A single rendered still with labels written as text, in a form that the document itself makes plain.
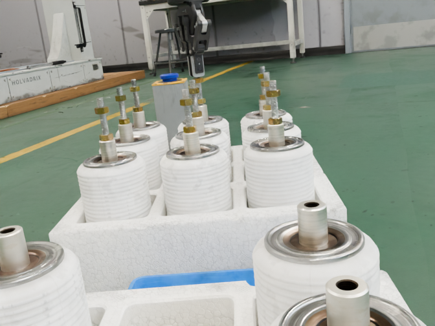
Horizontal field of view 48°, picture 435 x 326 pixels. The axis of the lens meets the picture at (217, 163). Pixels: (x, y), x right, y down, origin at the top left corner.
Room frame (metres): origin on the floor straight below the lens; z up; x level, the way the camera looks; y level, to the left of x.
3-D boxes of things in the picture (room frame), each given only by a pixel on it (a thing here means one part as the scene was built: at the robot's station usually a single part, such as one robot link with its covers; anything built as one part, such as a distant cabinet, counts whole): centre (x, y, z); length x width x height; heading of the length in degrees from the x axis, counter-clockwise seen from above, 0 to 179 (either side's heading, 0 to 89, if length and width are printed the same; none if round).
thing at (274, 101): (0.66, -0.09, 0.30); 0.01 x 0.01 x 0.08
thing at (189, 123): (0.66, 0.03, 0.30); 0.01 x 0.01 x 0.08
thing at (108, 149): (0.67, 0.15, 0.26); 0.02 x 0.02 x 0.03
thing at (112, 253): (0.78, 0.03, 0.09); 0.39 x 0.39 x 0.18; 87
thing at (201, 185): (0.66, 0.03, 0.16); 0.10 x 0.10 x 0.18
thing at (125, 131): (0.79, 0.14, 0.26); 0.02 x 0.02 x 0.03
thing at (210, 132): (0.78, 0.03, 0.25); 0.08 x 0.08 x 0.01
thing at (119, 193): (0.67, 0.15, 0.16); 0.10 x 0.10 x 0.18
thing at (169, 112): (1.08, 0.08, 0.16); 0.07 x 0.07 x 0.31; 87
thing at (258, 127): (0.77, -0.09, 0.25); 0.08 x 0.08 x 0.01
